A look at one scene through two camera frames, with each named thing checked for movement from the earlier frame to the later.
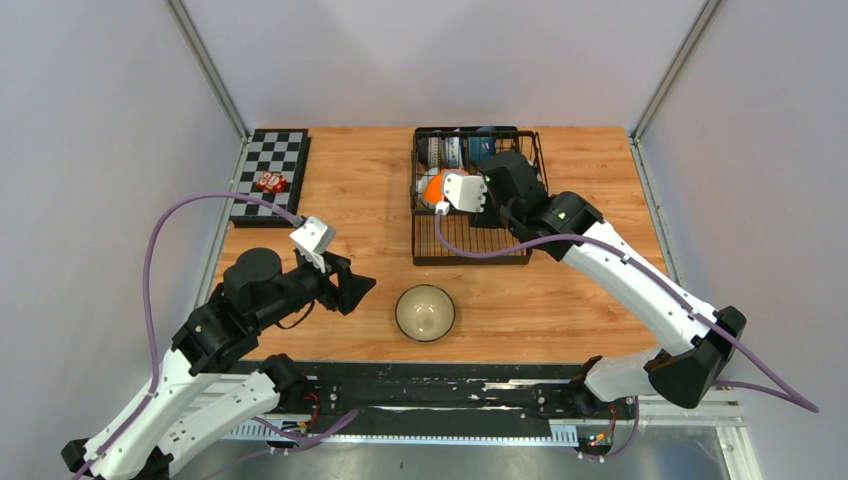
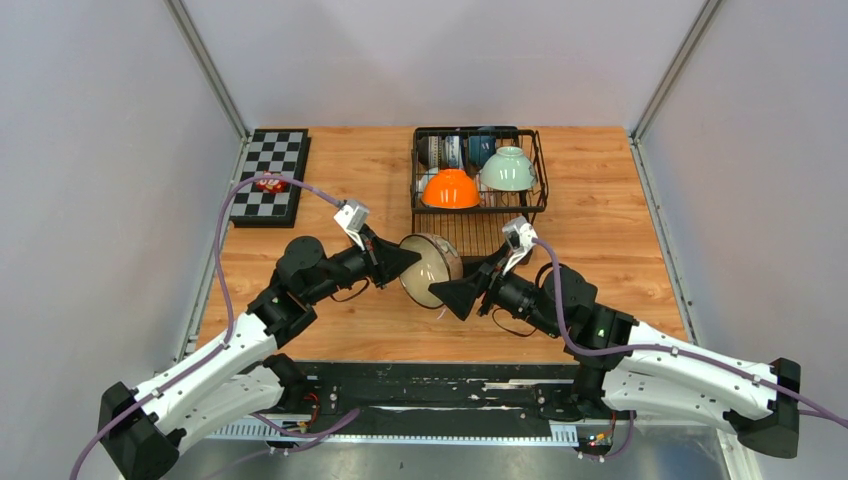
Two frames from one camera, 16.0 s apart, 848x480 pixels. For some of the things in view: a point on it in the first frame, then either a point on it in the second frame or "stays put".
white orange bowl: [434, 190] stays put
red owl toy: [271, 182] stays put
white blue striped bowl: [453, 149] stays put
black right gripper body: [511, 221] → [515, 296]
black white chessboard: [273, 169] stays put
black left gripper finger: [337, 262] → [391, 259]
